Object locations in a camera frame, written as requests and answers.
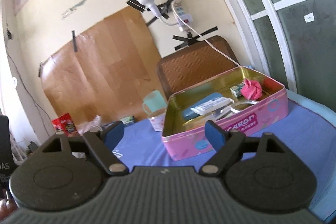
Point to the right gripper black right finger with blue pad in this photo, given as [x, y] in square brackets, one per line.
[230, 146]

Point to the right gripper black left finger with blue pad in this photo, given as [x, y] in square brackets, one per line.
[92, 143]

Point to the white tape roll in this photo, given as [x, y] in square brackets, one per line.
[242, 105]

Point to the pink soft ball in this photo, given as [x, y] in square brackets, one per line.
[251, 90]

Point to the white plastic bag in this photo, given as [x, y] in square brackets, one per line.
[94, 126]

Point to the green toothpaste box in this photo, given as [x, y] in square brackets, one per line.
[128, 121]

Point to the white long box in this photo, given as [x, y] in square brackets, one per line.
[211, 105]

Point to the red snack box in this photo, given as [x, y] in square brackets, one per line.
[65, 125]

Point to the pink tin box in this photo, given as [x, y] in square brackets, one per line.
[183, 132]

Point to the green soap packet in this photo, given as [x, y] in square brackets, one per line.
[236, 89]

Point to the white printed cup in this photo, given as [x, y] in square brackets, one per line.
[157, 120]

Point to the brown cardboard sheet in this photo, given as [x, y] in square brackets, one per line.
[107, 71]

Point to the mint green cup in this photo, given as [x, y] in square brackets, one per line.
[153, 101]

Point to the blue patterned tablecloth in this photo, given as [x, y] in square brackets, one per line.
[308, 130]

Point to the brown chair back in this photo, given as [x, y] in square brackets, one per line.
[194, 64]

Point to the white power strip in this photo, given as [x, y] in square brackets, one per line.
[182, 18]

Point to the white window frame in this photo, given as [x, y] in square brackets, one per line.
[291, 40]

